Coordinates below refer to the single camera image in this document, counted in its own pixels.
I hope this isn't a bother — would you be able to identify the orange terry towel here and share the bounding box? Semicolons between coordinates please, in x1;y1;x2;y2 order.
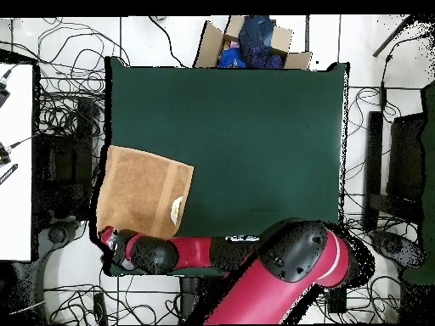
95;144;195;239

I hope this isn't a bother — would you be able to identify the grey round base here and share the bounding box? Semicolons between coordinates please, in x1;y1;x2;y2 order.
35;219;86;266

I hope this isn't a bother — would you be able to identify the black power strip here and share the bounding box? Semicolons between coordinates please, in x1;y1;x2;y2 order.
93;292;109;326

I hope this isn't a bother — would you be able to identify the black equipment stand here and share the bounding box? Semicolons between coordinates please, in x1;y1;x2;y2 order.
35;96;94;223

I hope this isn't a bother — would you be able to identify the white side table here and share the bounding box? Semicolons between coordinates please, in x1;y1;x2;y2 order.
0;62;35;262

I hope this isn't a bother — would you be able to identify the black slotted strip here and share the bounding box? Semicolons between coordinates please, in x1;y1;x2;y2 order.
0;163;19;186

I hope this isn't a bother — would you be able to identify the small black device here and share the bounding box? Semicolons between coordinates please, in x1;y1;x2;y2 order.
0;141;13;167

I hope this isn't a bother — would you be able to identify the dark green table cloth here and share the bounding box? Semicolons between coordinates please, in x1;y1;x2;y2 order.
105;55;348;278

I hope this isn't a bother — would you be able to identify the brown cardboard box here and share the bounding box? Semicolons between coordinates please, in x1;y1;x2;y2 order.
193;14;312;70

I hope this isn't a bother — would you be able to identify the bright blue garment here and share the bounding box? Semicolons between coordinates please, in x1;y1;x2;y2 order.
217;47;247;70

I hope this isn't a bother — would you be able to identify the dark navy garment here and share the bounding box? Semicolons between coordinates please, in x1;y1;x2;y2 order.
246;45;285;70

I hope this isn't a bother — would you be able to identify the black rectangular box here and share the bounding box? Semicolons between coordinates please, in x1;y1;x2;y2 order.
327;286;348;313

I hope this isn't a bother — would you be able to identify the blue denim garment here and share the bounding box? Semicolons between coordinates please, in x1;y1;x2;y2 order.
238;14;277;55

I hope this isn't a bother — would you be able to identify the black wheeled base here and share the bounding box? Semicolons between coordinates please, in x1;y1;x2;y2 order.
369;229;426;273

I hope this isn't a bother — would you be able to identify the black monitor stand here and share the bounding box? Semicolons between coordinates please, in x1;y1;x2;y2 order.
362;110;429;232

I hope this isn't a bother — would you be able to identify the black slanted bar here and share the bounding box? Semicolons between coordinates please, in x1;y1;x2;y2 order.
371;14;416;58

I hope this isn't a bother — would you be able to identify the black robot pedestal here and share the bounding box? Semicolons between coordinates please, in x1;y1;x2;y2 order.
178;276;225;325

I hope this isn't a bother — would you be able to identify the black cable tangle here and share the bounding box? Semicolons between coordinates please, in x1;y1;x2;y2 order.
0;16;132;137

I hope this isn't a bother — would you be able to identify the black camera with cable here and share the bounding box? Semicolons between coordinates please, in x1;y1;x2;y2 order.
0;79;11;109

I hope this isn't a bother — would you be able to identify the long black cable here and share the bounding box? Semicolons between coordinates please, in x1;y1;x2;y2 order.
148;15;186;68

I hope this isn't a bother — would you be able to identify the black cable with plug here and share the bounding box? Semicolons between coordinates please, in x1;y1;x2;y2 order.
379;31;435;111

